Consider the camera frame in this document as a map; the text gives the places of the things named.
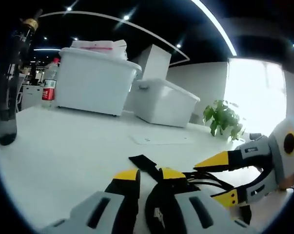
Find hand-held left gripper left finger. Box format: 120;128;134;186
41;168;141;234

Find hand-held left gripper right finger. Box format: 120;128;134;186
145;167;257;234

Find black Velcro strap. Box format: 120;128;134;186
128;154;162;184

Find person's right hand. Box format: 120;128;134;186
278;170;294;191

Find green potted plant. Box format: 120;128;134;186
202;99;246;142

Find small white storage bin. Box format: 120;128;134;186
133;78;201;128

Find large white storage bin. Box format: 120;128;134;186
54;47;143;117

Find red label plastic bottle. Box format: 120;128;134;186
41;58;61;109

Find white square pillar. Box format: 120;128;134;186
136;44;173;81

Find dark tinted water bottle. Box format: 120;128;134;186
0;9;43;146

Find stack of white bags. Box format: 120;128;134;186
71;39;128;59

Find white desk cable cover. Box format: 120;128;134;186
129;135;194;145

